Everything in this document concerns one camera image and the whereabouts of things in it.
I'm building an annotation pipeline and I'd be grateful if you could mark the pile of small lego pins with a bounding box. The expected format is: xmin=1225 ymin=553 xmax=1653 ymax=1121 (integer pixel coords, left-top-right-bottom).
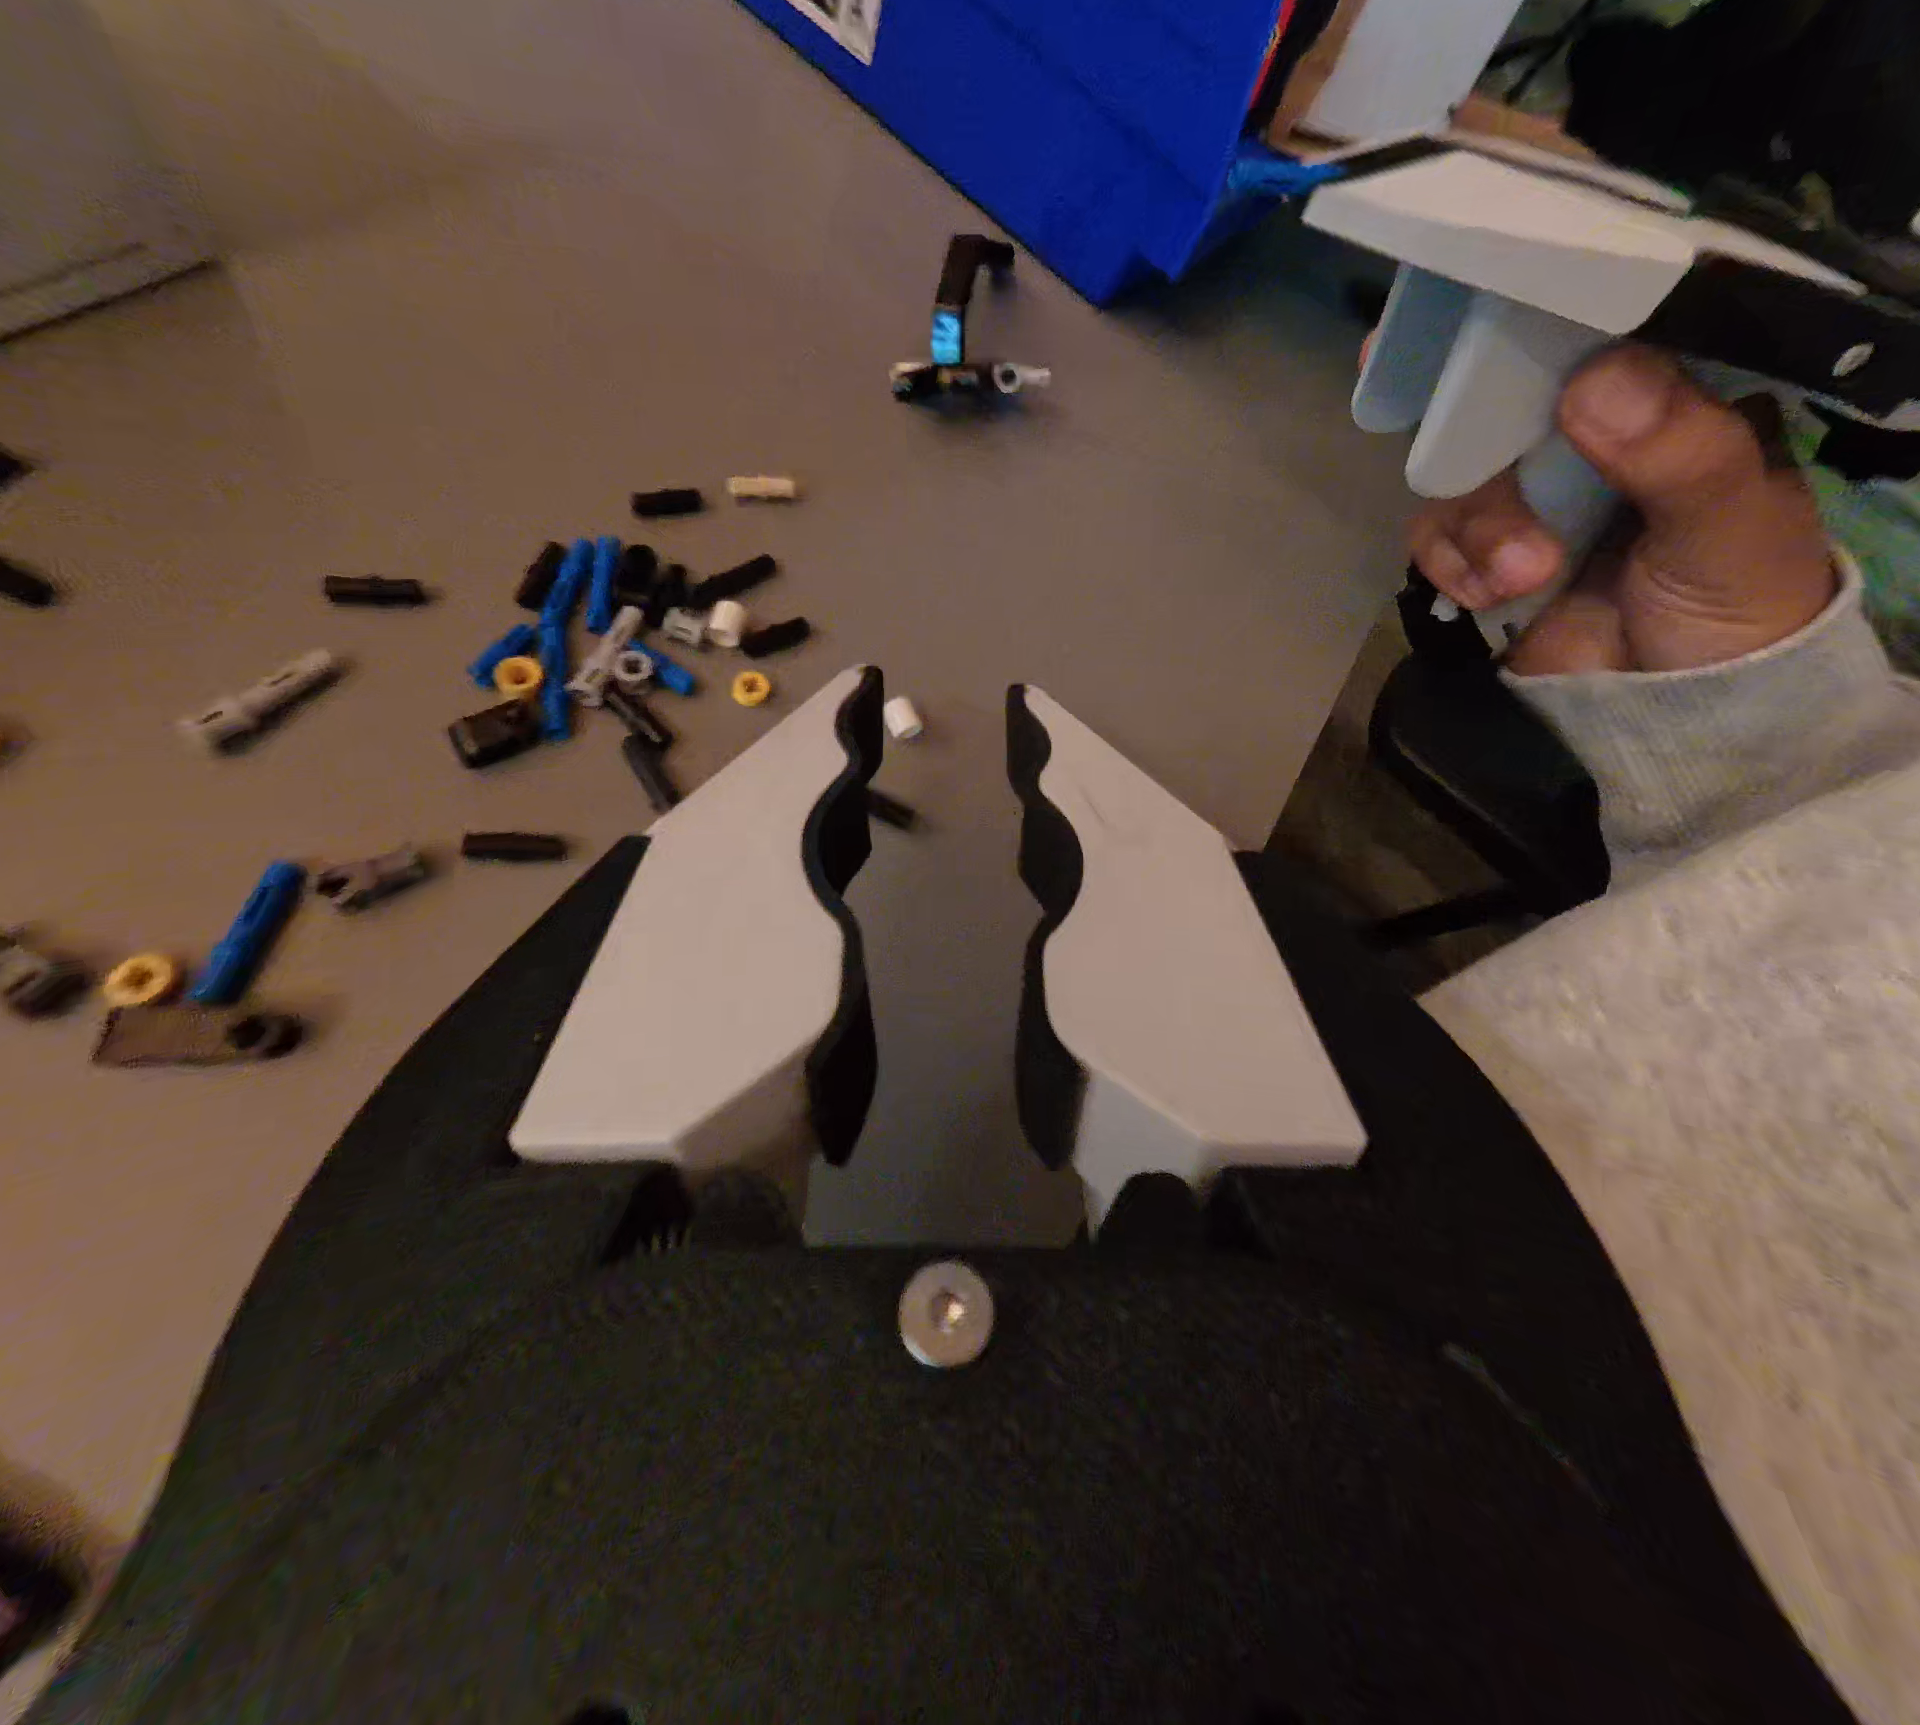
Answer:
xmin=445 ymin=532 xmax=820 ymax=814

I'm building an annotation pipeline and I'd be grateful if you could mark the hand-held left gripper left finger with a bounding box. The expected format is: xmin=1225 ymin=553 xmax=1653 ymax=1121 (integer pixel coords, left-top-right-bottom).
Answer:
xmin=510 ymin=664 xmax=884 ymax=1179

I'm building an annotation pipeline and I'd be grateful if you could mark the person's right forearm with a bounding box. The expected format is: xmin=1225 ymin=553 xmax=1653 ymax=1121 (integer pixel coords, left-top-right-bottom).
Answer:
xmin=1499 ymin=547 xmax=1920 ymax=857

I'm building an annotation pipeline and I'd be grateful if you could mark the blue plastic bin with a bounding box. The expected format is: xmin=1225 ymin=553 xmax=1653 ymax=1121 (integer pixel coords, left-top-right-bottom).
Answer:
xmin=542 ymin=0 xmax=1300 ymax=309

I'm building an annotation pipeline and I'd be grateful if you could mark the person's right hand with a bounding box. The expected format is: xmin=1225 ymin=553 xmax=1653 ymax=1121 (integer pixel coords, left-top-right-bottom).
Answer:
xmin=1410 ymin=345 xmax=1841 ymax=677

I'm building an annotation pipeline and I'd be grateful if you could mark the partly built black lego assembly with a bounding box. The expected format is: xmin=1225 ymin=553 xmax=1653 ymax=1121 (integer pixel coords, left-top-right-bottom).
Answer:
xmin=887 ymin=233 xmax=1055 ymax=411

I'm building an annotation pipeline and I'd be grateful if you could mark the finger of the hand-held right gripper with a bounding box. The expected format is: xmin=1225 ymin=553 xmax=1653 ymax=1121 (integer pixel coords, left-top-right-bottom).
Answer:
xmin=1302 ymin=133 xmax=1699 ymax=334

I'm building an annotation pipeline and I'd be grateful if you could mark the black office chair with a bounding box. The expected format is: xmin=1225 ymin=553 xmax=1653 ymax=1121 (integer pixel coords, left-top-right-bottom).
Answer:
xmin=1364 ymin=645 xmax=1614 ymax=947

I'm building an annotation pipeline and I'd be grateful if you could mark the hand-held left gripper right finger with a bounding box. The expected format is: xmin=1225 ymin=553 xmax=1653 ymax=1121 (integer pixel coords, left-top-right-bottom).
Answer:
xmin=1003 ymin=682 xmax=1369 ymax=1236

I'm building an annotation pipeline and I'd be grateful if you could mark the black flat lego piece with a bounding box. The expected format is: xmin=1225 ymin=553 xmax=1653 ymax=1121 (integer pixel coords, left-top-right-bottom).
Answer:
xmin=90 ymin=1004 xmax=306 ymax=1072

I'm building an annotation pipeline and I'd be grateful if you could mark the dark grey lego connector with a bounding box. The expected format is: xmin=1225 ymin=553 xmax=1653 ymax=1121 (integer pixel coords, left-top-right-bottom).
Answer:
xmin=313 ymin=845 xmax=433 ymax=912
xmin=0 ymin=930 xmax=90 ymax=1023

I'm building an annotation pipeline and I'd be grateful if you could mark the grey lego pin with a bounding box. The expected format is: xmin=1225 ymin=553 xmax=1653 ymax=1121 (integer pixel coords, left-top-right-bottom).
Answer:
xmin=176 ymin=648 xmax=347 ymax=754

